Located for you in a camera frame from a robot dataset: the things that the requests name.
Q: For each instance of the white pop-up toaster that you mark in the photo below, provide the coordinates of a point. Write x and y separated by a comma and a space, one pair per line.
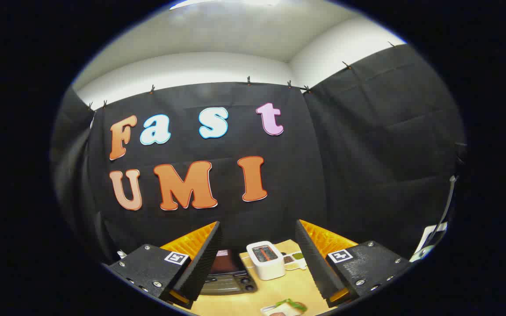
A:
270, 267

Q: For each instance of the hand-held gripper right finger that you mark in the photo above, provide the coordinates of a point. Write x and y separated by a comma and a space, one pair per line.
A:
314, 263

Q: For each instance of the black toaster oven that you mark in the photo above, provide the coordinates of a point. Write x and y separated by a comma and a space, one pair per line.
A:
229, 281

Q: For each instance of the white divided dish of beans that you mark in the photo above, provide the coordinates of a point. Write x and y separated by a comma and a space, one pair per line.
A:
294, 260

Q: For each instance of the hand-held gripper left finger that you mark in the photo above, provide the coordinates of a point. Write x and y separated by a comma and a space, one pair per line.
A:
204, 263

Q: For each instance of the white ribbed plate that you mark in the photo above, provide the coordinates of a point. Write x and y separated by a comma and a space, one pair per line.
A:
267, 310

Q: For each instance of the toast and lettuce sandwich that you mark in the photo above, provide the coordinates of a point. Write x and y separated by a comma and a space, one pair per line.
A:
292, 303

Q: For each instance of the black backdrop cloth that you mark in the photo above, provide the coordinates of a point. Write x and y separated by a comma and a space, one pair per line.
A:
323, 145

